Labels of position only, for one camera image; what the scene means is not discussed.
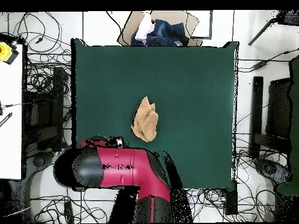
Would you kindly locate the tan terry towel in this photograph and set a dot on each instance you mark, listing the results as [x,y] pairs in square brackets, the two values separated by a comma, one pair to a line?
[146,121]

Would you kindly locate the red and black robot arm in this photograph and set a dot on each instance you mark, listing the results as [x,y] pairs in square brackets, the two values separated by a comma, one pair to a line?
[121,168]

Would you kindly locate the dark green table cloth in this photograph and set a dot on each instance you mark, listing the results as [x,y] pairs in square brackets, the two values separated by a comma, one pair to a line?
[186,93]

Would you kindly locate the blue jeans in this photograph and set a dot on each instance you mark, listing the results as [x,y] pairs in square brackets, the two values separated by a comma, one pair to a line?
[168,32]

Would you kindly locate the pale pink garment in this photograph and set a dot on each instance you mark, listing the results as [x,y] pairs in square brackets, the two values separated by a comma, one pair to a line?
[144,28]

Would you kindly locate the cardboard box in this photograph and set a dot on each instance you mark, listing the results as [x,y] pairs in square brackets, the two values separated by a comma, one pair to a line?
[130,28]

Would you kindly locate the black power strip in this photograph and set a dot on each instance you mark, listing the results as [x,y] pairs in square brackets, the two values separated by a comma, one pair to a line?
[69,212]

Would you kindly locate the white desk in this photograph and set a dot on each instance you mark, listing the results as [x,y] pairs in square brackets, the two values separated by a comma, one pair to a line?
[10,140]

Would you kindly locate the black label strip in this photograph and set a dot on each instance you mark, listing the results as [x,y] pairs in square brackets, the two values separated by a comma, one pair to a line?
[5,119]

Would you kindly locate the green cloth covered stand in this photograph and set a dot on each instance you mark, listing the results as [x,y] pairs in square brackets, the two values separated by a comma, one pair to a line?
[294,116]

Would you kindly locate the yellow emergency stop button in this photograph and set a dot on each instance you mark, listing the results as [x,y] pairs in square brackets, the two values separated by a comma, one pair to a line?
[5,52]

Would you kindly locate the black tripod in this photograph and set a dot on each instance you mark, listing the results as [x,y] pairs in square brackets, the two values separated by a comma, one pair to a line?
[289,17]

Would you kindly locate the black metal frame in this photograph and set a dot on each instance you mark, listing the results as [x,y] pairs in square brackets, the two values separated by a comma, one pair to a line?
[58,93]
[257,105]

